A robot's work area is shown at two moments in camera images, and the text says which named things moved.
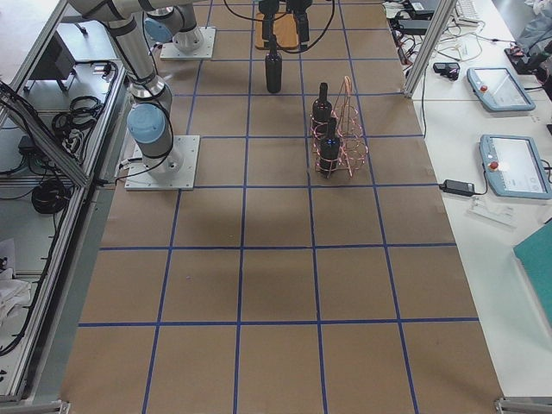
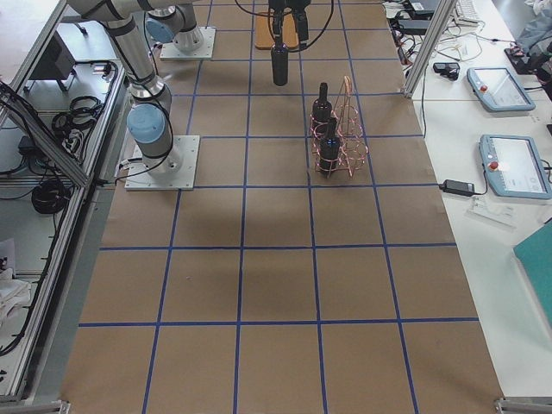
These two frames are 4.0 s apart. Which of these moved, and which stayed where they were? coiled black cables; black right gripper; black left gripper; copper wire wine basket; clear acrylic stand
Moved: black left gripper
Stayed: black right gripper; copper wire wine basket; clear acrylic stand; coiled black cables
